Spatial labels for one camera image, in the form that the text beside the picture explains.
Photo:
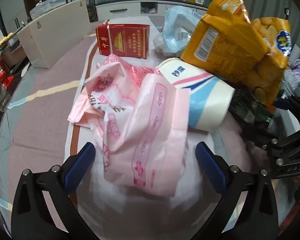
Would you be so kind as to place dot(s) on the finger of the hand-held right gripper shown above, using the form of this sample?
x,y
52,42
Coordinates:
x,y
290,160
282,103

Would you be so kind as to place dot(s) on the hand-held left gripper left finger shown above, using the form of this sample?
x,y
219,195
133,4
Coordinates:
x,y
81,165

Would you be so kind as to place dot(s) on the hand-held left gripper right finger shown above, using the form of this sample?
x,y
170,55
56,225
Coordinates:
x,y
210,165

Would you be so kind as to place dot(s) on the pink printed plastic bag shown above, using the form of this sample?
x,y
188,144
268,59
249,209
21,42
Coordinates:
x,y
140,130

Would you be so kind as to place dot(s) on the yellow snack bag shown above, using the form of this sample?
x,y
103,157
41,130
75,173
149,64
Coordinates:
x,y
227,42

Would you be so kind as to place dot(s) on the light blue translucent packet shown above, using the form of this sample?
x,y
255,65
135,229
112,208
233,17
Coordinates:
x,y
175,30

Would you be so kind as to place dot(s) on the green plastic bottle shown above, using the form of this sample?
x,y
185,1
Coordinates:
x,y
252,112

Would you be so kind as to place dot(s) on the striped pink grey blanket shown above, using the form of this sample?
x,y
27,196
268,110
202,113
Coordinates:
x,y
40,130

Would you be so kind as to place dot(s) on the white striped paper cup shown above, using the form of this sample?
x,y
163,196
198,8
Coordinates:
x,y
207,100

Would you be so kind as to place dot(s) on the red cardboard box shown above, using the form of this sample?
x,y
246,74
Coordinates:
x,y
125,40

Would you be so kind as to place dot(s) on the white TV cabinet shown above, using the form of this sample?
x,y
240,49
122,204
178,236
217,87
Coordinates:
x,y
125,8

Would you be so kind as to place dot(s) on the white wardrobe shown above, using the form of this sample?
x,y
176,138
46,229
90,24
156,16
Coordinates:
x,y
12,10

